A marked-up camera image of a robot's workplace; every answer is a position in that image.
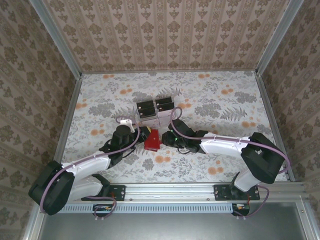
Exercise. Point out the red leather card holder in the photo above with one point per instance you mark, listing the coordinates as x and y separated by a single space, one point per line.
152 141

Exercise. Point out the clear acrylic card stand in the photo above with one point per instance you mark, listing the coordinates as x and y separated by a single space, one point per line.
160 117

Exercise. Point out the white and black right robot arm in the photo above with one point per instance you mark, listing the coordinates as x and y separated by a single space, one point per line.
225 147

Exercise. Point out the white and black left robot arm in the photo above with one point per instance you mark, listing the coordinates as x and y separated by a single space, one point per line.
85 165

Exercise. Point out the black credit card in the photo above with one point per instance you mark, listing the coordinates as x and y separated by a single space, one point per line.
146 104
165 107
147 113
163 99

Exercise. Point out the grey metal panel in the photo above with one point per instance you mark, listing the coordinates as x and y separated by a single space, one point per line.
162 227

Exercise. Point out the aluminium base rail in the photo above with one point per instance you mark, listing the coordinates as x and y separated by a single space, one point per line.
170 192

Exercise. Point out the aluminium side rail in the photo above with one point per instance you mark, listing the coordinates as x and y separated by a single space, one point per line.
66 125
274 125

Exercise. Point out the aluminium frame post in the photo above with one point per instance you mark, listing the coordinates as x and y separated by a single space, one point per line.
60 42
276 37

